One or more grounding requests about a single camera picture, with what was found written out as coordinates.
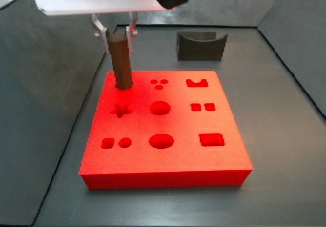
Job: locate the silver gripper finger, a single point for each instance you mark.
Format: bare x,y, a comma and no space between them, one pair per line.
101,31
130,30

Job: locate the brown hexagonal peg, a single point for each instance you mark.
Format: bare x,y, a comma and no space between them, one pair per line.
121,60

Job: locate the red shape sorting board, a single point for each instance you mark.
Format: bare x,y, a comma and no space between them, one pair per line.
165,134

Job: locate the dark grey arch block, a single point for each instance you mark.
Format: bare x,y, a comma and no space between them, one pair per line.
201,46

